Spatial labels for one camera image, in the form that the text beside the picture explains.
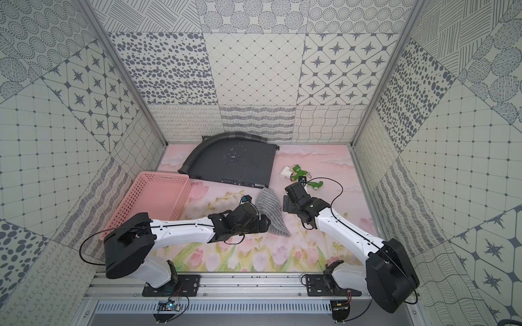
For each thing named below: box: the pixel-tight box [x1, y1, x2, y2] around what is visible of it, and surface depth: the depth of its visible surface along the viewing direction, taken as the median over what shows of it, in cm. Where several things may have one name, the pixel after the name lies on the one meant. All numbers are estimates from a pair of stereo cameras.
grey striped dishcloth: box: [254, 186, 292, 238], surface depth 90 cm
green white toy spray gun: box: [279, 164, 312, 182], surface depth 108 cm
